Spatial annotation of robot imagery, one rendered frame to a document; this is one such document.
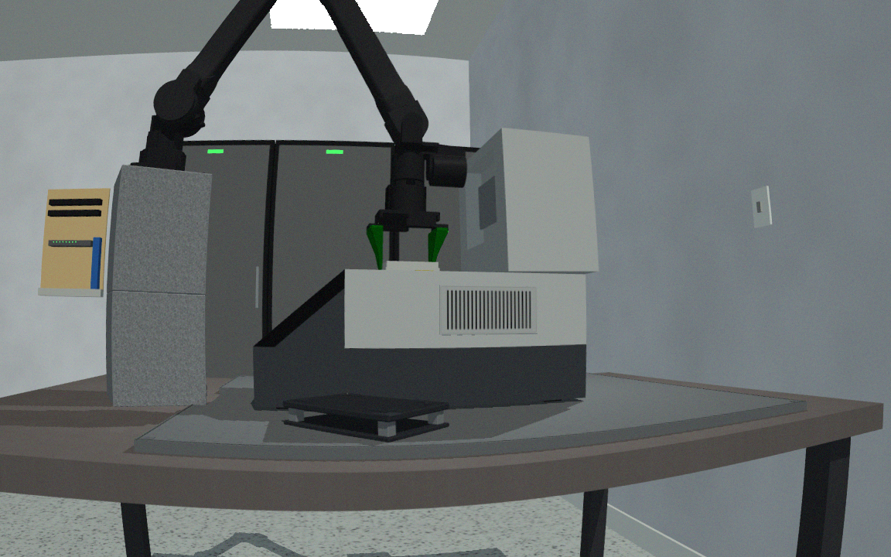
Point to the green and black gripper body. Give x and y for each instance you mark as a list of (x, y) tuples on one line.
[(407, 202)]

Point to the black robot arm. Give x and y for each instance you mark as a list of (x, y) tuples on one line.
[(181, 114)]

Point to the white well pcr plate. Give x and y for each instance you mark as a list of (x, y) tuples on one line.
[(410, 265)]

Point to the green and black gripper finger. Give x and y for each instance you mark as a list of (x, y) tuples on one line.
[(375, 236), (435, 241)]

